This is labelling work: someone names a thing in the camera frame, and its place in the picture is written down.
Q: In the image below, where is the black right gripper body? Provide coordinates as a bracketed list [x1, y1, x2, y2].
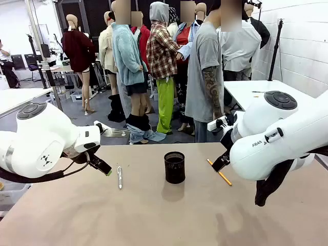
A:
[219, 120, 235, 157]

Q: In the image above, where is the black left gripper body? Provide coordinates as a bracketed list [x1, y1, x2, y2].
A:
[67, 144, 103, 167]

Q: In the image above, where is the yellow pencil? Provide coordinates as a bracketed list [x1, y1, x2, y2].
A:
[206, 158, 233, 187]

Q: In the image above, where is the white clear ballpoint pen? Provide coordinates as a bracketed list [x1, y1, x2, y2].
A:
[116, 166, 124, 190]

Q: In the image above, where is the tattooed right forearm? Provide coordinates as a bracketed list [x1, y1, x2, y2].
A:
[201, 66, 224, 120]

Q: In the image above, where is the black mesh pen holder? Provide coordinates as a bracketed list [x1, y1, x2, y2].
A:
[163, 151, 186, 185]

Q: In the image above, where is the black clothes heap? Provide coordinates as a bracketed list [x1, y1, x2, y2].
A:
[107, 93, 127, 123]

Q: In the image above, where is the white floor storage box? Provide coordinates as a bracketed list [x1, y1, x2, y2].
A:
[70, 90, 85, 104]

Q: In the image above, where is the clear plastic storage bin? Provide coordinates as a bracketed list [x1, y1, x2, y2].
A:
[0, 182, 33, 206]

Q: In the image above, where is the white side table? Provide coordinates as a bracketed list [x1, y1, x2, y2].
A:
[0, 87, 64, 117]

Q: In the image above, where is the person in grey T-shirt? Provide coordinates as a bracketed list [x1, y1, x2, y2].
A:
[184, 0, 226, 143]

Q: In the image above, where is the cluttered work desk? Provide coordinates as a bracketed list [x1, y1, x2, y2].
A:
[38, 57, 77, 89]

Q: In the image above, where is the mannequin in white black shirt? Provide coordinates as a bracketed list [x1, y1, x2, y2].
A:
[219, 0, 271, 81]

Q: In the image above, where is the silver metal pole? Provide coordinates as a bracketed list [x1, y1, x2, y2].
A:
[25, 0, 64, 112]

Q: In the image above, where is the purple office chair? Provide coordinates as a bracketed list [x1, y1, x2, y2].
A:
[27, 64, 39, 83]

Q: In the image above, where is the black tripod stand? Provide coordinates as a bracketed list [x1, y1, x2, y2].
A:
[267, 17, 285, 81]

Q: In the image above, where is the mannequin in dark red sweater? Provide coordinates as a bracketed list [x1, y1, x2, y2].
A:
[60, 14, 97, 116]

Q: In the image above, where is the mannequin in blue shirt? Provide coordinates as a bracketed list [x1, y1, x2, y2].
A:
[175, 1, 201, 135]

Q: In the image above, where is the mannequin in cream jacket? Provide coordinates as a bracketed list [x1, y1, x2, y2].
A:
[98, 11, 119, 97]

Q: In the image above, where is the mannequin in plaid shirt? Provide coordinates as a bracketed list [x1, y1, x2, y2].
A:
[146, 2, 180, 135]

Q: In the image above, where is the mannequin in light blue fleece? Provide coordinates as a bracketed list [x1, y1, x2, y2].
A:
[111, 0, 155, 145]

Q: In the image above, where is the seated person in white shirt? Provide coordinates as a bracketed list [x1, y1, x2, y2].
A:
[0, 38, 21, 89]

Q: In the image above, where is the bare mannequin head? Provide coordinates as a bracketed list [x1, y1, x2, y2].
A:
[195, 2, 208, 23]

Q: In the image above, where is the mannequin in red jacket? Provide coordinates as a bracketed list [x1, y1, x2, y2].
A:
[131, 11, 151, 77]

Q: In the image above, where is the mannequin with patterned headscarf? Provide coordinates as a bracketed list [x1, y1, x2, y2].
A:
[167, 7, 180, 39]

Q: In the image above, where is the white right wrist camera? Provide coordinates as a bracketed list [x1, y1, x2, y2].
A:
[207, 115, 229, 132]

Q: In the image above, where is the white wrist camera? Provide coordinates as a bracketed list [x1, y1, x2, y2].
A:
[93, 120, 113, 134]
[207, 115, 229, 132]

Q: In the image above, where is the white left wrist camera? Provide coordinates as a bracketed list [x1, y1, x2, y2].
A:
[93, 120, 113, 134]

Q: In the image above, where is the metal mannequin base plate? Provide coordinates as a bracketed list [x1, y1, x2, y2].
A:
[101, 129, 130, 138]

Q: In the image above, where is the black cable conduit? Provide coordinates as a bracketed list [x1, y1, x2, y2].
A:
[254, 145, 328, 207]
[0, 152, 92, 185]

